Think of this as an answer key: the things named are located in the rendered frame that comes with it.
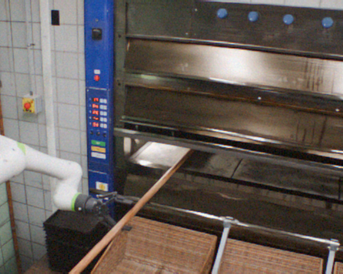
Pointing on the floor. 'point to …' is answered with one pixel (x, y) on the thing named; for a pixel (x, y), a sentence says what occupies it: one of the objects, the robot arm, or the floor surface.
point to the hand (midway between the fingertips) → (128, 215)
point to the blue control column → (101, 53)
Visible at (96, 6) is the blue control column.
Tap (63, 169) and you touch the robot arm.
